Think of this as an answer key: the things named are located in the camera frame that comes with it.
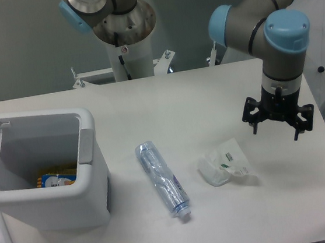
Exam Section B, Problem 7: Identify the crushed clear plastic bottle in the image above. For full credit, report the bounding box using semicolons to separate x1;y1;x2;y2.
135;141;191;219

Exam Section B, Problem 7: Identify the white plastic trash can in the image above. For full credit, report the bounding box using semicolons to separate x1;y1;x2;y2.
0;108;110;230

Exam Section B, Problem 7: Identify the black pedestal cable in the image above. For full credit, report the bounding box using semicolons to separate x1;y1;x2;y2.
113;30;133;82

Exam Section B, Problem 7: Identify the white plastic wrapper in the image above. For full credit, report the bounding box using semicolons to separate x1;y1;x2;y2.
197;138;257;187

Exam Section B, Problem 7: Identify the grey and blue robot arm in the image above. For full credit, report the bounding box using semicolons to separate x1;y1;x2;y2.
59;0;314;134

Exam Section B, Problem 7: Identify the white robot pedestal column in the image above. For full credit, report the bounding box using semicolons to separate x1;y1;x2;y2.
89;0;164;84

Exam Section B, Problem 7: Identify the white metal base frame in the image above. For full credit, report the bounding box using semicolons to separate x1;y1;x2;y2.
68;40;223;90

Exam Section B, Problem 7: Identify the yellow blue snack packet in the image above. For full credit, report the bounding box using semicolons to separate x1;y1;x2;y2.
37;163;77;188

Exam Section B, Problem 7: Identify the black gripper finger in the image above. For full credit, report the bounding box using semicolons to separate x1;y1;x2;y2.
287;104;314;141
242;97;267;135

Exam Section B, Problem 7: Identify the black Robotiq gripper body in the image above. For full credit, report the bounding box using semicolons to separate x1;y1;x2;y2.
260;87;300;122

